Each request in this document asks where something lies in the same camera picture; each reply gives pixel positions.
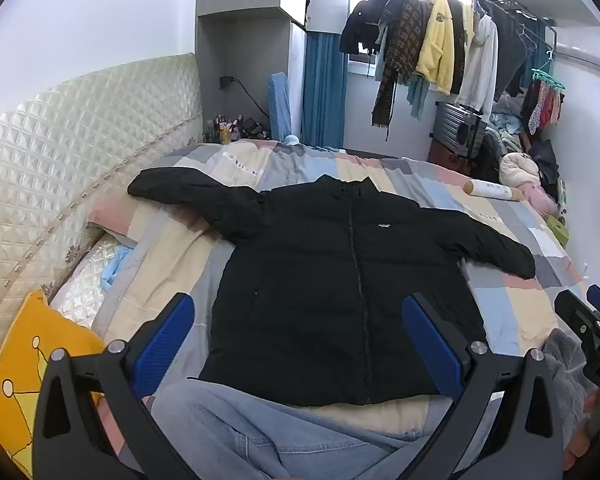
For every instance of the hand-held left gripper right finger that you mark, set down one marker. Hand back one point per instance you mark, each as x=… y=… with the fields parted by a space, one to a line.
x=430 y=345

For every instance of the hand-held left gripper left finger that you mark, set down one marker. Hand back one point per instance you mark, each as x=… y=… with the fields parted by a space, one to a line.
x=162 y=345

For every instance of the black puffer jacket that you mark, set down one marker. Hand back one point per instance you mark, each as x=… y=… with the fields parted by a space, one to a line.
x=305 y=285

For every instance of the light blue clothes heap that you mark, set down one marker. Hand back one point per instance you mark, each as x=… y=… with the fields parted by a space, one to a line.
x=505 y=122

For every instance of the person's right hand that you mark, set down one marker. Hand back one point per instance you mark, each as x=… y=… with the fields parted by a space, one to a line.
x=577 y=455

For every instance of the grey fleece cloth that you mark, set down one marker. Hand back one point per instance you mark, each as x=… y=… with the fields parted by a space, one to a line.
x=565 y=375

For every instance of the pastel patchwork blanket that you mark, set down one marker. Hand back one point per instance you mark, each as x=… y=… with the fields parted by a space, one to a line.
x=495 y=305

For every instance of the green object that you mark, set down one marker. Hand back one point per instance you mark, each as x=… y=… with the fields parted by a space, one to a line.
x=559 y=230

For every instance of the light blue cloth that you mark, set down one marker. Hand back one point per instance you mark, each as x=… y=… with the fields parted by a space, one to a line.
x=117 y=265

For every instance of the shiny quilted mattress cover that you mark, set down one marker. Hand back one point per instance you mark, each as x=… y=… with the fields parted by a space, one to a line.
x=82 y=280

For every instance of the pink cloth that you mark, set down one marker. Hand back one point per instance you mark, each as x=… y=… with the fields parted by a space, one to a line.
x=540 y=197

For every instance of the person's blue jeans legs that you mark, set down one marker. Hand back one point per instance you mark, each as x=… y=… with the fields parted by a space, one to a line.
x=260 y=440

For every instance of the yellow cartoon cushion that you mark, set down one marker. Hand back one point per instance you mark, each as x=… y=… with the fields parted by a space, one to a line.
x=25 y=360

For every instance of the pink and cream pillow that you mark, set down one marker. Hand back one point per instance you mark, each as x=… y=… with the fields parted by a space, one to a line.
x=115 y=215

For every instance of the black cloth heap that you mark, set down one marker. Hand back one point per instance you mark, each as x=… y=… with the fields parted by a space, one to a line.
x=545 y=160

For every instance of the cream padded jacket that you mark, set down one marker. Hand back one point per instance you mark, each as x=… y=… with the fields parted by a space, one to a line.
x=517 y=170

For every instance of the white cylinder bottle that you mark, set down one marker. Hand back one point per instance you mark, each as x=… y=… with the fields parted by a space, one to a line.
x=490 y=190

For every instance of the black bag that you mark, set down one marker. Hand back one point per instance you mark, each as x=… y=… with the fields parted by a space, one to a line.
x=487 y=157

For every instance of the dark red suitcase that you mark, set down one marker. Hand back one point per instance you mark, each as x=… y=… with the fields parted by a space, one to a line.
x=442 y=155

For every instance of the hanging pink and red socks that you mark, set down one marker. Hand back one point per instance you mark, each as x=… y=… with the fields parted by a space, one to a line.
x=542 y=105

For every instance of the silver ribbed suitcase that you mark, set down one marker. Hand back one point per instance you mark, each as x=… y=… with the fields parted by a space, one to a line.
x=452 y=125

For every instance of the group of cosmetic bottles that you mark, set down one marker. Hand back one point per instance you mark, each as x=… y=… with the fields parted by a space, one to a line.
x=225 y=132

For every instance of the cream quilted headboard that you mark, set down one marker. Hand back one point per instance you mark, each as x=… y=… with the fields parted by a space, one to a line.
x=55 y=150

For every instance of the green clip hanger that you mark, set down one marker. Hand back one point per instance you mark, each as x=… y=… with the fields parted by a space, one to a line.
x=547 y=76

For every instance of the black pouch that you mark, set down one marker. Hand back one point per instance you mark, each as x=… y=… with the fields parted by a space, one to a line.
x=256 y=129

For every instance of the teal hanging scarf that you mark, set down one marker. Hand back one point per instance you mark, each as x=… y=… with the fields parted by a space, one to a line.
x=416 y=95

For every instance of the white air conditioner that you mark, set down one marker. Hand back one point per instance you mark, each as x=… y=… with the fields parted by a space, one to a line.
x=580 y=50

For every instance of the light blue covered fan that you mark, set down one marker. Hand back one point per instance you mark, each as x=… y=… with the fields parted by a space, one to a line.
x=279 y=105

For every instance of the white hanging hoodie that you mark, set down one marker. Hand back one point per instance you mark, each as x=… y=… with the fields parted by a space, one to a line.
x=480 y=65

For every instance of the dark grey hanging coat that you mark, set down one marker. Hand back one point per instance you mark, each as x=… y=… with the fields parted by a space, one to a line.
x=510 y=45

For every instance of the dark teal curtain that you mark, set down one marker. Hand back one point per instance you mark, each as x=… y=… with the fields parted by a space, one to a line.
x=540 y=35

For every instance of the blue curtain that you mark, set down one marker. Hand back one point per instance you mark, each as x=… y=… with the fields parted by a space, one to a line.
x=322 y=90

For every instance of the yellow fleece hanging jacket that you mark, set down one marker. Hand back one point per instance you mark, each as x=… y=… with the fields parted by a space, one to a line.
x=437 y=45

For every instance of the brown plaid hanging coat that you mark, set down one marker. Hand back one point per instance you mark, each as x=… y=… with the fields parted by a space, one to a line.
x=405 y=35

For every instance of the thin black hanging garment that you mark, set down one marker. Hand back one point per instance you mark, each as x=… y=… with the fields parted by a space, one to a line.
x=461 y=22

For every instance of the short black hanging jacket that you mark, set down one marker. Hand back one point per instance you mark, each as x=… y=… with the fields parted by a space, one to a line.
x=362 y=25

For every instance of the black wall charger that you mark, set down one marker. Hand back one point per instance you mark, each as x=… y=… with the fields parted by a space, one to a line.
x=226 y=83

